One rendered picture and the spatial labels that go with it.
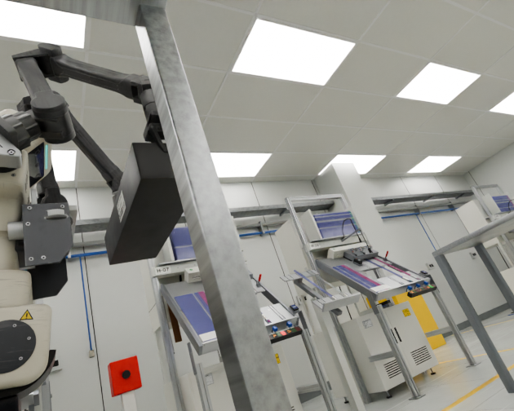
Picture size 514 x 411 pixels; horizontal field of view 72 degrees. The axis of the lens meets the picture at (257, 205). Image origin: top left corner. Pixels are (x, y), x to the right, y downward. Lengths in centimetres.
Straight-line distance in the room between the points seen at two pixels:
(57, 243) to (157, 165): 30
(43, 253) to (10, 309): 13
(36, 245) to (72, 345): 308
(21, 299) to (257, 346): 74
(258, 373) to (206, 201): 14
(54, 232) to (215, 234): 73
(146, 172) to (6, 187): 34
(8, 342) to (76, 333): 312
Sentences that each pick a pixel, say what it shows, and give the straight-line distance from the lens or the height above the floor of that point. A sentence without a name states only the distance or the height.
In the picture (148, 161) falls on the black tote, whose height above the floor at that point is 107.
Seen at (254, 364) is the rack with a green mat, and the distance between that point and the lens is 27.
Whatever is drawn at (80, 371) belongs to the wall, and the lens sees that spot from 398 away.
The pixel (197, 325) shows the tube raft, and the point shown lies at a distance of 225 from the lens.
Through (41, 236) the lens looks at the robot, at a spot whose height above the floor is 95.
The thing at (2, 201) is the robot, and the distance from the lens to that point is 109.
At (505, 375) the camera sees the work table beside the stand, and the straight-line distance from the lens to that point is 243.
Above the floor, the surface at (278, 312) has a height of 79.
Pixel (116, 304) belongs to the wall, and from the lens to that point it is 412.
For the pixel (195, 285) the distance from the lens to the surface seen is 265.
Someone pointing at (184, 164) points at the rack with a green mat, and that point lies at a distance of 31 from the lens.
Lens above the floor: 53
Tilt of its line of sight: 23 degrees up
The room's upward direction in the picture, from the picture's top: 20 degrees counter-clockwise
